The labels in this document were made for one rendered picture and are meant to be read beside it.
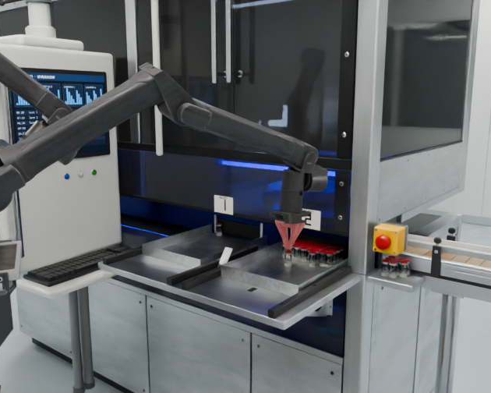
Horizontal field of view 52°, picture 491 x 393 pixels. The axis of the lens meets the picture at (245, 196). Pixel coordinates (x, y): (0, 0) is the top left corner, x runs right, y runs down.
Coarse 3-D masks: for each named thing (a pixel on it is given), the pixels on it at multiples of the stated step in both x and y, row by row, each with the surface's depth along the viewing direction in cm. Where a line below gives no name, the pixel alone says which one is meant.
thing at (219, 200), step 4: (216, 196) 175; (220, 196) 174; (224, 196) 173; (216, 200) 176; (220, 200) 174; (228, 200) 172; (232, 200) 171; (216, 204) 176; (220, 204) 175; (228, 204) 172; (232, 204) 171; (216, 208) 176; (220, 208) 175; (228, 208) 173; (232, 208) 171; (220, 212) 175; (224, 212) 174; (228, 212) 173; (232, 212) 172
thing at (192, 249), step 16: (160, 240) 169; (176, 240) 176; (192, 240) 180; (208, 240) 180; (224, 240) 180; (240, 240) 180; (256, 240) 170; (160, 256) 159; (176, 256) 154; (192, 256) 162; (208, 256) 151
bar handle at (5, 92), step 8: (8, 88) 151; (8, 96) 151; (8, 104) 151; (8, 112) 152; (8, 120) 152; (8, 128) 152; (8, 136) 153; (16, 192) 156; (16, 200) 157; (16, 208) 157; (16, 216) 158; (16, 224) 158; (16, 232) 158; (16, 240) 159
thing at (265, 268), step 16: (256, 256) 156; (272, 256) 162; (224, 272) 143; (240, 272) 139; (256, 272) 147; (272, 272) 147; (288, 272) 147; (304, 272) 147; (320, 272) 137; (272, 288) 133; (288, 288) 130; (304, 288) 130
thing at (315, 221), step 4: (312, 212) 152; (316, 212) 151; (312, 216) 152; (316, 216) 151; (308, 220) 153; (312, 220) 152; (316, 220) 151; (312, 224) 153; (316, 224) 152; (312, 228) 153; (316, 228) 152
